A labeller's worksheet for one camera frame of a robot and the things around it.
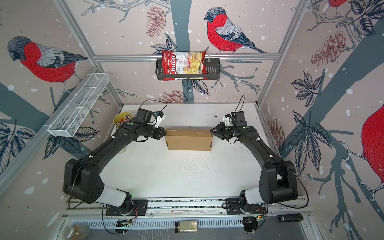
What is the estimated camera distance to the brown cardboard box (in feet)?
2.74

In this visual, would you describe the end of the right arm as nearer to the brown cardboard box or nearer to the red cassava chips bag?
the brown cardboard box

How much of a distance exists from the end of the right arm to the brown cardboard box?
0.22 feet

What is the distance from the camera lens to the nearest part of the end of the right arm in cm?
65

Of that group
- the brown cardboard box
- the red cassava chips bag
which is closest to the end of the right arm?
the brown cardboard box
